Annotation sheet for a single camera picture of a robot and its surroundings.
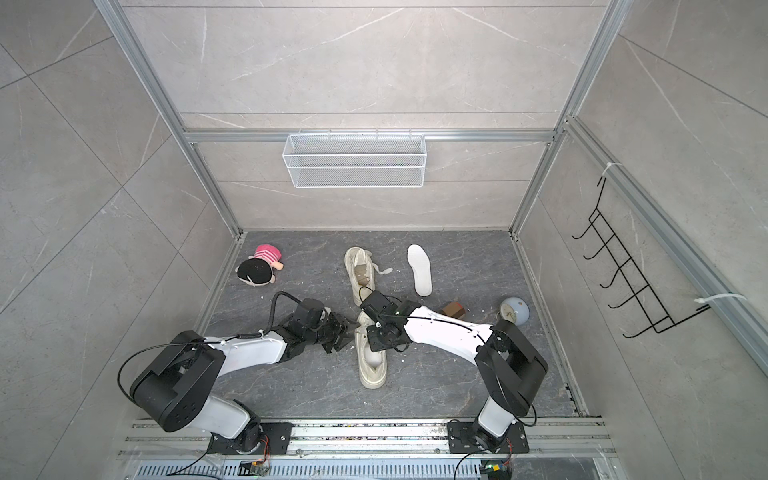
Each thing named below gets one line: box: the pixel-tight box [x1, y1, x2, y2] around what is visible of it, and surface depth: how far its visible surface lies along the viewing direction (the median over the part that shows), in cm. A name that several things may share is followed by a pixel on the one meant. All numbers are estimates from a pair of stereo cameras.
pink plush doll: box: [235, 244, 284, 287], surface depth 104 cm
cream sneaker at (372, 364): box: [354, 302, 388, 389], surface depth 81 cm
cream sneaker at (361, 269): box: [344, 246, 393, 306], surface depth 100 cm
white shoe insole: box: [407, 244, 433, 296], surface depth 110 cm
